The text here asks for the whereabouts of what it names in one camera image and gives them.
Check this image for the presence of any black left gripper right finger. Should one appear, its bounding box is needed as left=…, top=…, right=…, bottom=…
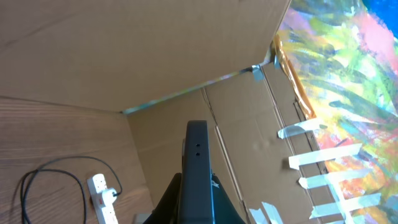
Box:
left=211, top=174, right=245, bottom=224

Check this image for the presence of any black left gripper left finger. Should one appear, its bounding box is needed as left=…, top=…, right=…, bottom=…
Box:
left=143, top=173, right=182, bottom=224

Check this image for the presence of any blue smartphone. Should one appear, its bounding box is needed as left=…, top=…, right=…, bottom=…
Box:
left=177, top=120, right=215, bottom=224

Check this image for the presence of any black charger cable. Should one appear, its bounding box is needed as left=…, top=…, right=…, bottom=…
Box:
left=20, top=156, right=123, bottom=224

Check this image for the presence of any white charger adapter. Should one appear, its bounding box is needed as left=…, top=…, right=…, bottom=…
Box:
left=99, top=188, right=118, bottom=207

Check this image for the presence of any white power strip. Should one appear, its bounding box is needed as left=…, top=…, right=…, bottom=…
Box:
left=87, top=174, right=118, bottom=224

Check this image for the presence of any colourful painted backdrop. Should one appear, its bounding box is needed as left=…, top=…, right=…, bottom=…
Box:
left=123, top=0, right=398, bottom=224

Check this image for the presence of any brown cardboard wall panel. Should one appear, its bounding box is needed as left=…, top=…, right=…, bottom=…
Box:
left=127, top=65, right=334, bottom=223

